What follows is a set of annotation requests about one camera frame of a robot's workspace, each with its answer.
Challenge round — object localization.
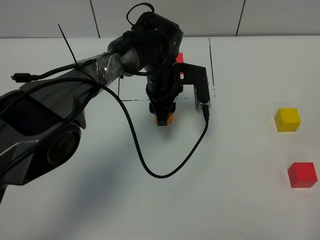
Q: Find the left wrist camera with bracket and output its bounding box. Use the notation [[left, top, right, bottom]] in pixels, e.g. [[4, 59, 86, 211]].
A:
[[173, 63, 211, 112]]

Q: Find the black left camera cable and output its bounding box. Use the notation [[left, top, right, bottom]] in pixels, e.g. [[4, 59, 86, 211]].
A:
[[24, 77, 210, 179]]

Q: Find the template red cube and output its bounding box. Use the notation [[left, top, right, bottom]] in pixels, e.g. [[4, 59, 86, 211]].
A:
[[175, 52, 184, 63]]

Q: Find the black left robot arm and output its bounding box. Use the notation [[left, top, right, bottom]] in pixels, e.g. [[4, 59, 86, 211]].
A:
[[0, 11, 183, 194]]

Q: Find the yellow cube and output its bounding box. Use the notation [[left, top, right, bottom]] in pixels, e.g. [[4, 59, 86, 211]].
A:
[[274, 108, 301, 132]]

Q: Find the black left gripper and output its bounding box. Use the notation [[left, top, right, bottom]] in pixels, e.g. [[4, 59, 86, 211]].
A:
[[145, 64, 183, 124]]

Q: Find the orange cube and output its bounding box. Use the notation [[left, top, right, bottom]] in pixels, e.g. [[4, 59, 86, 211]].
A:
[[155, 113, 174, 126]]

